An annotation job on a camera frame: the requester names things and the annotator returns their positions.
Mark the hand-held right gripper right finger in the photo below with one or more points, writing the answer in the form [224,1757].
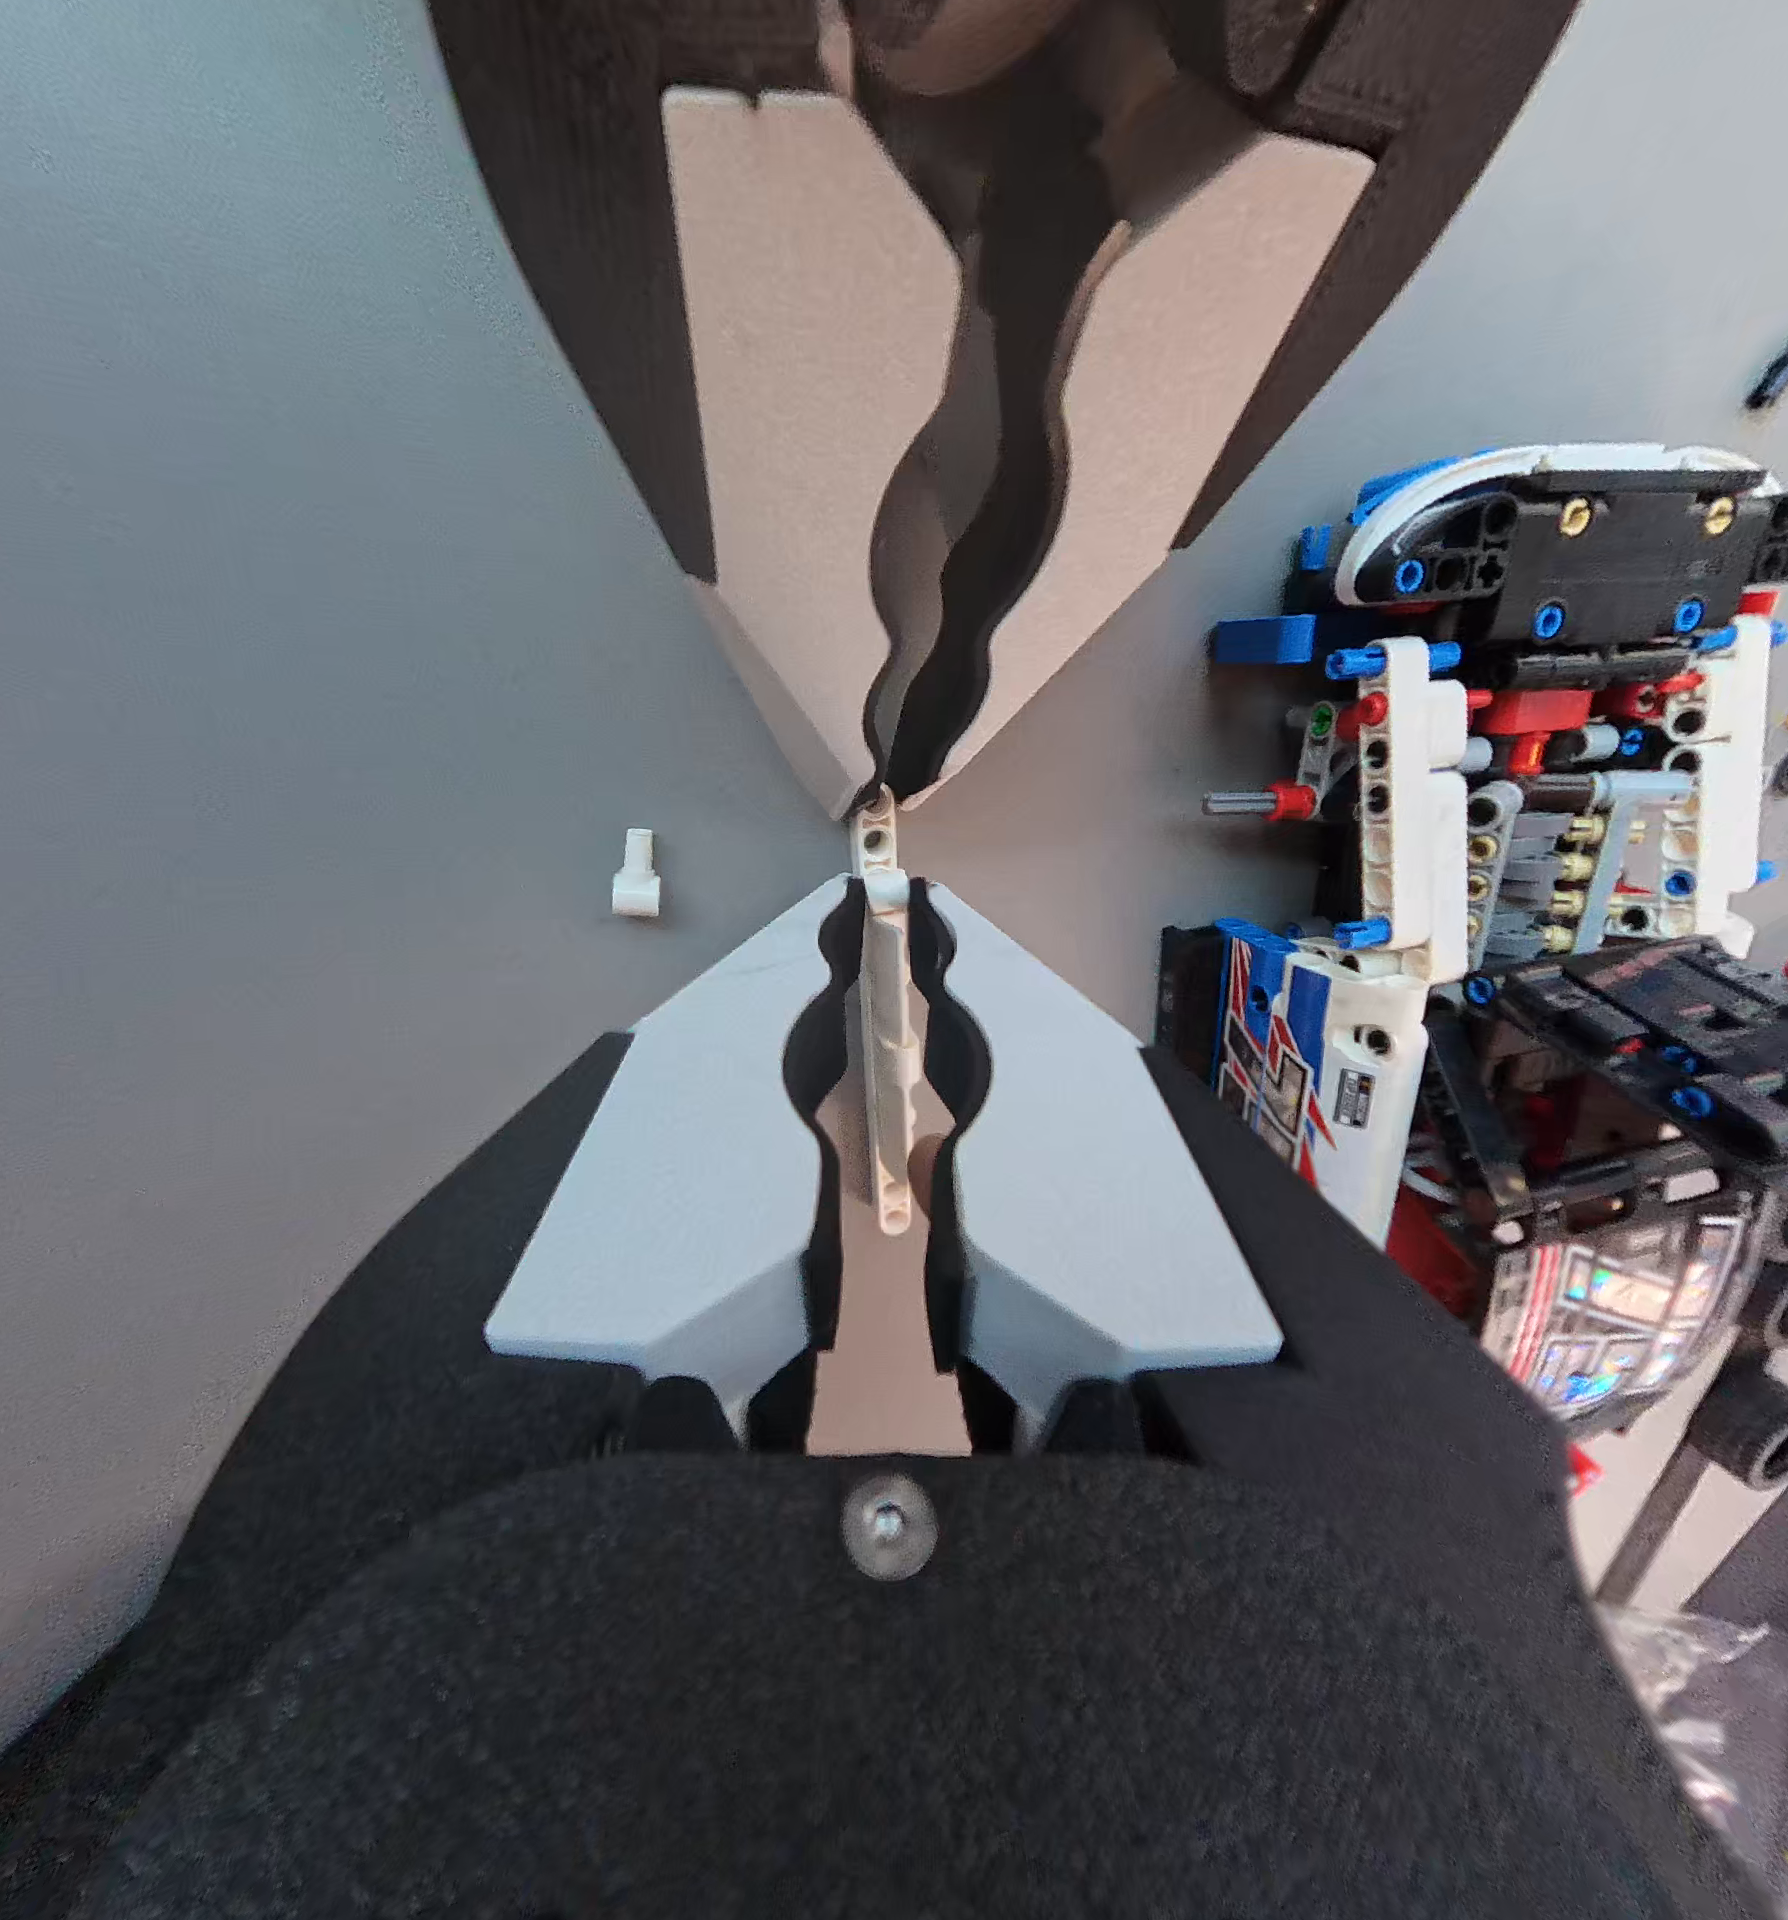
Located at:
[1105,1199]

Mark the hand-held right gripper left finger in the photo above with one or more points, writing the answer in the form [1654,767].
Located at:
[653,1199]

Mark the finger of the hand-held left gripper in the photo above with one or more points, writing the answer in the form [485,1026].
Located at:
[1210,330]
[804,376]

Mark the white toy brick beam assembly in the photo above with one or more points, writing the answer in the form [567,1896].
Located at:
[890,1052]

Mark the small white toy connector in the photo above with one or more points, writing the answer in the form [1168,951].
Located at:
[634,898]

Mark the person's left hand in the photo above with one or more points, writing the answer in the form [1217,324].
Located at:
[969,47]

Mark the toy brick race car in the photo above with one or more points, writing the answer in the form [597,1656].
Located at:
[1411,842]

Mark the clear plastic bag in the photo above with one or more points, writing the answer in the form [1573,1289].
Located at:
[1735,1725]

